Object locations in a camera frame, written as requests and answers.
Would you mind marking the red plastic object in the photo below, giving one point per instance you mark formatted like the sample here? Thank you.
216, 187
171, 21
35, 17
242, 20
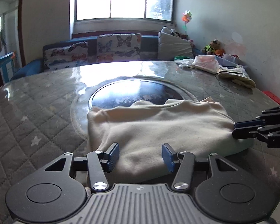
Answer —
273, 96

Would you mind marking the large butterfly print cushion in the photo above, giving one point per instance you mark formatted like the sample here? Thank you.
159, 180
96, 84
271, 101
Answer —
119, 49

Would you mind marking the black round glass turntable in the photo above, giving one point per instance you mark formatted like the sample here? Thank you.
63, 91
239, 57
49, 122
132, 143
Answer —
130, 93

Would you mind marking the small butterfly print cushion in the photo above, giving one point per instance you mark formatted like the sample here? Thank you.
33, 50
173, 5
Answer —
65, 56

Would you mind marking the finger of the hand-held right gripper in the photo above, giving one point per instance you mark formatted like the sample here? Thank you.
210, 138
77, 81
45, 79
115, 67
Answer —
247, 123
243, 134

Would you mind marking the colourful pinwheel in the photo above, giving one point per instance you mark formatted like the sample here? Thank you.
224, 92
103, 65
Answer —
187, 18

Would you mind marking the clear plastic container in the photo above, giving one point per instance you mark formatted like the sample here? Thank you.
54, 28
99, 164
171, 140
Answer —
231, 59

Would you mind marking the white and pink plastic bag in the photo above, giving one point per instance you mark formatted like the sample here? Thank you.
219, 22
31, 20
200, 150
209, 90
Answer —
206, 63

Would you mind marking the yellow cloth in clear bag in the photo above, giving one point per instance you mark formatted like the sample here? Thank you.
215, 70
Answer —
240, 77

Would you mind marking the white and black plush toy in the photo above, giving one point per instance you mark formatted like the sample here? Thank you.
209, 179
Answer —
170, 31

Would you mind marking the blue and white cabinet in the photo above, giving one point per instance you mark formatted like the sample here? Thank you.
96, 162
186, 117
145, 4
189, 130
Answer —
8, 67

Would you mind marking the blue sofa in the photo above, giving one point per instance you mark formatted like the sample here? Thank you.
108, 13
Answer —
149, 44

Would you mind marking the cream long-sleeved shirt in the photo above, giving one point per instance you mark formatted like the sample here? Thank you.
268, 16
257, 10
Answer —
168, 126

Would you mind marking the brown teddy bear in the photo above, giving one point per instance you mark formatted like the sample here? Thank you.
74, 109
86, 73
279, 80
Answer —
212, 47

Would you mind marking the crumpled clear plastic bag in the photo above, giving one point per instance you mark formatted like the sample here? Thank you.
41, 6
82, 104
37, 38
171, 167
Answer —
186, 63

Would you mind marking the grey cushion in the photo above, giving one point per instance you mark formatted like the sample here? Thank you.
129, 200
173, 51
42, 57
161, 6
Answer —
173, 47

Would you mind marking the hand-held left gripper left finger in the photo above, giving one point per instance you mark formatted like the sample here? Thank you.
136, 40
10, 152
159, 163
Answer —
113, 156

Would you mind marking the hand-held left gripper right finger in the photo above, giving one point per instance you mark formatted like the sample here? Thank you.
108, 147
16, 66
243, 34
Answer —
168, 157

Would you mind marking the window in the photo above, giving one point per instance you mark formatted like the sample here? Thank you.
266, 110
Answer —
123, 0

